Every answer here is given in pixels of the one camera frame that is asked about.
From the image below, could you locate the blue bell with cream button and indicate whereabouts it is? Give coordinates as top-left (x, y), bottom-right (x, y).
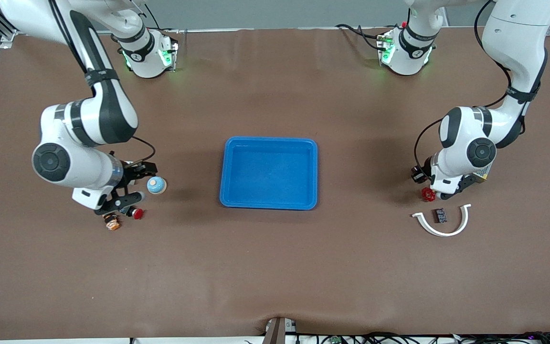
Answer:
top-left (147, 176), bottom-right (167, 195)

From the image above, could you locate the blue plastic tray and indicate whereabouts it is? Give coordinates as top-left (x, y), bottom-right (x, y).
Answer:
top-left (220, 136), bottom-right (318, 211)

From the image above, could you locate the white half-round pipe clamp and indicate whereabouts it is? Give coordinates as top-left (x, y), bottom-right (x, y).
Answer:
top-left (412, 204), bottom-right (472, 237)

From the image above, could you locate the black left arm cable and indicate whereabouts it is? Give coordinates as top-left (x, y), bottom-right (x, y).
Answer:
top-left (413, 0), bottom-right (514, 169)

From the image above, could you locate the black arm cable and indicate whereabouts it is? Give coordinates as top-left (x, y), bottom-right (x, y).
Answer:
top-left (413, 0), bottom-right (514, 169)
top-left (131, 136), bottom-right (157, 166)

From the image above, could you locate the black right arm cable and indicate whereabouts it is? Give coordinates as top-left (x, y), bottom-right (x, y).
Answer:
top-left (131, 136), bottom-right (157, 166)

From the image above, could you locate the black base cable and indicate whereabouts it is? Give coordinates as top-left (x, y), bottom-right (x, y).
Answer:
top-left (336, 23), bottom-right (385, 51)

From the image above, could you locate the black cable bundle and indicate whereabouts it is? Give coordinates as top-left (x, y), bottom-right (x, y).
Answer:
top-left (299, 331), bottom-right (550, 344)

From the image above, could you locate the table edge bracket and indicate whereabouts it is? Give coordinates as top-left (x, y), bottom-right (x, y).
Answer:
top-left (262, 316), bottom-right (298, 344)

